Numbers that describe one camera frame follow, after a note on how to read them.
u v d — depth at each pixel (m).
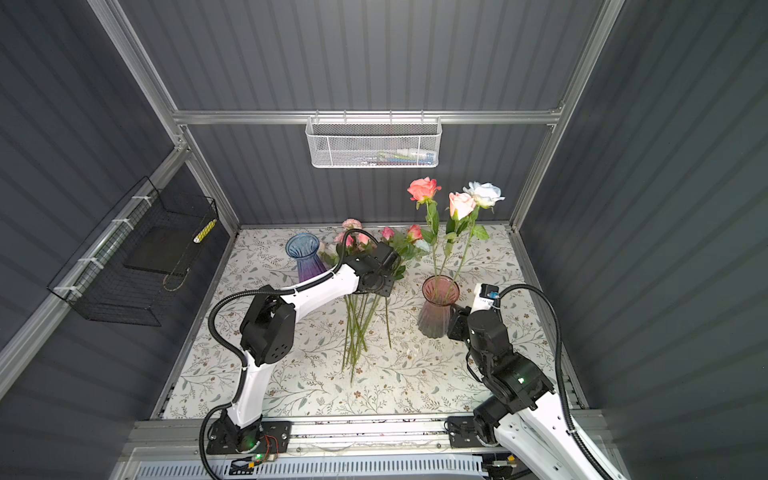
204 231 0.82
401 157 0.93
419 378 0.83
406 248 1.08
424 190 0.72
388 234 1.12
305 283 0.59
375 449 0.73
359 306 0.96
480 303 0.63
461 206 0.62
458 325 0.64
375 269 0.74
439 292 0.82
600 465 0.42
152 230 0.80
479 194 0.65
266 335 0.54
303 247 0.90
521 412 0.49
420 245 1.08
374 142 1.12
